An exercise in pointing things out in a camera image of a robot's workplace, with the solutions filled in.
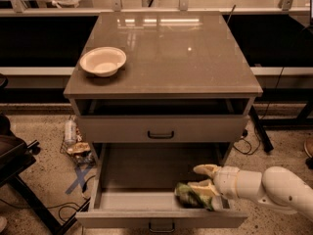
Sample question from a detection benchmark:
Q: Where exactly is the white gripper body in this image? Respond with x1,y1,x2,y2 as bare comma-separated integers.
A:
213,166,240,200

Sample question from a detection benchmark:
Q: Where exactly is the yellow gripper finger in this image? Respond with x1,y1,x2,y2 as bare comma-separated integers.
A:
188,179,219,197
193,164,221,179

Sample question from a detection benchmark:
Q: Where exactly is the green jalapeno chip bag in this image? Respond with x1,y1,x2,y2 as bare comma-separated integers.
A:
174,182,214,212

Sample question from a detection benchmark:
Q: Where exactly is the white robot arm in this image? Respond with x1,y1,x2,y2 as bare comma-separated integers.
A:
188,164,313,221

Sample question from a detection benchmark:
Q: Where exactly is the open middle drawer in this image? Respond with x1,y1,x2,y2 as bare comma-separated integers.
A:
76,143,246,230

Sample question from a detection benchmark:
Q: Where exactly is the grey drawer cabinet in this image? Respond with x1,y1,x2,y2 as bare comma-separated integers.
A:
65,12,262,164

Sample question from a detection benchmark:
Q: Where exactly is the closed top drawer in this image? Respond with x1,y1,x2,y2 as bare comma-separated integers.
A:
77,116,248,143

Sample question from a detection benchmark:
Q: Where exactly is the black table leg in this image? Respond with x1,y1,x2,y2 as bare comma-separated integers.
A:
249,107,274,154

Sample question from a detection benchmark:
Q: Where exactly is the white plastic bottle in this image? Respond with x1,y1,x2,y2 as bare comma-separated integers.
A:
65,119,76,145

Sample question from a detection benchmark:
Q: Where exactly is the white paper bowl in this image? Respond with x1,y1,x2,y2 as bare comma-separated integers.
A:
79,47,126,77

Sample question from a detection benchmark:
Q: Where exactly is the black chair left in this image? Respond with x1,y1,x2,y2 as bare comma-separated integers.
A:
0,73,91,235

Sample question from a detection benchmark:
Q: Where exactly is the black floor cable right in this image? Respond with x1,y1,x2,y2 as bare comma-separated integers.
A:
232,127,262,156

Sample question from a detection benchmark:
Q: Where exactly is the black floor cable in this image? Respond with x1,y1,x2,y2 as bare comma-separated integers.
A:
232,127,262,156
0,174,96,223

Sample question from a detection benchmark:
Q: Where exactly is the black top drawer handle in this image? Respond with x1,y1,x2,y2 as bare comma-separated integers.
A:
147,131,175,139

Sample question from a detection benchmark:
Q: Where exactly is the black drawer handle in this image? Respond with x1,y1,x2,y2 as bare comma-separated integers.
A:
147,131,175,139
149,222,175,234

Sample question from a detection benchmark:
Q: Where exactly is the black middle drawer handle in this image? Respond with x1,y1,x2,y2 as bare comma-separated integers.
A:
149,222,175,234

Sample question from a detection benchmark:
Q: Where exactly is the black floor cable left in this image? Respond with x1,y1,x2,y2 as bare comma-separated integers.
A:
0,174,96,223

